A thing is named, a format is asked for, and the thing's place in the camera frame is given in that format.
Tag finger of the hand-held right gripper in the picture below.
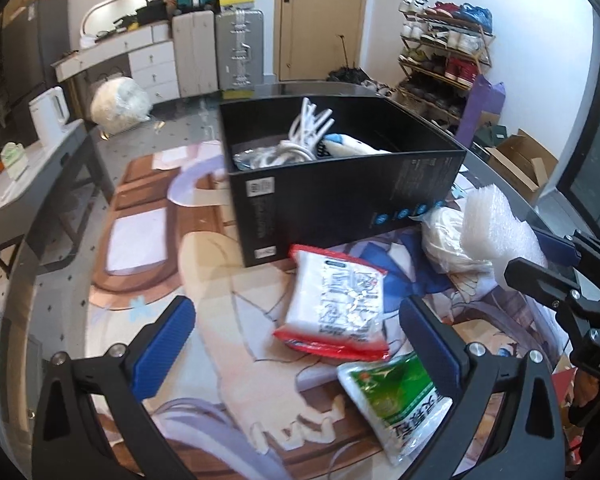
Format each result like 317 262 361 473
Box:
535 227 600 281
504 257 600 346

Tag purple bag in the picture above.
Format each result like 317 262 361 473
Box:
455 74 507 148

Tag white packet with red edges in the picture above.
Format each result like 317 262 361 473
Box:
272 244 392 362

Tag white foam sheet roll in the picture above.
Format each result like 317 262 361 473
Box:
461 187 548 268

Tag white sneakers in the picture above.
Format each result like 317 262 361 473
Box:
362 79 398 99

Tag green and white tissue box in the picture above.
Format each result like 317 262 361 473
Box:
0 142 28 181

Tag grey refrigerator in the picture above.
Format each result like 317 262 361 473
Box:
0 0 70 126

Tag white dresser with drawers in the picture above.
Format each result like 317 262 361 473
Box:
50 24 178 106

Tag white electric kettle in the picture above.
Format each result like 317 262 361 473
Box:
28 86 72 148

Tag white suitcase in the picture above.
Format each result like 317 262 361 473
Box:
171 9 218 98

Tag group of assorted shoes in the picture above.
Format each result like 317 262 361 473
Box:
399 0 495 126

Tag green and white packet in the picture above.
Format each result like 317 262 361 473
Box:
336 351 453 466

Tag dark green box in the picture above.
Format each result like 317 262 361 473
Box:
472 122 508 148

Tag printed table mat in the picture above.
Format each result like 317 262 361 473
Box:
87 140 571 480

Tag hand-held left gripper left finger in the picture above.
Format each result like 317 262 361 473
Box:
32 295 197 480

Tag white cable coil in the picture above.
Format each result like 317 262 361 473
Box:
280 97 337 153

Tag grey side table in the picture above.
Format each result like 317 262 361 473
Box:
0 120 116 271

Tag white and blue pouch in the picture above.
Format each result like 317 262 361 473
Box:
317 132 393 160

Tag silver suitcase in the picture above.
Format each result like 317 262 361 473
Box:
214 7 266 92

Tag black bag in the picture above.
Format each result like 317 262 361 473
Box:
135 0 168 25

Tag large white plastic-wrapped bundle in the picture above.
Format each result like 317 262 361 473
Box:
90 75 153 136

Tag open brown cardboard box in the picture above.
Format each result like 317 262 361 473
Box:
485 129 560 203

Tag oval white mirror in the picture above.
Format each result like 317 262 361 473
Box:
80 0 151 36

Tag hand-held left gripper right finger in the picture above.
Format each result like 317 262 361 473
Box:
400 295 568 480

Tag black umbrella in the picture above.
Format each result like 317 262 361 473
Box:
326 34 368 83

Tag metal shoe rack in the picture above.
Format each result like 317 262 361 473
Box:
397 0 496 126

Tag beige wooden door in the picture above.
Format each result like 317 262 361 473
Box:
272 0 371 82

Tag black cardboard box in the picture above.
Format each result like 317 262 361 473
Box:
219 95 468 268

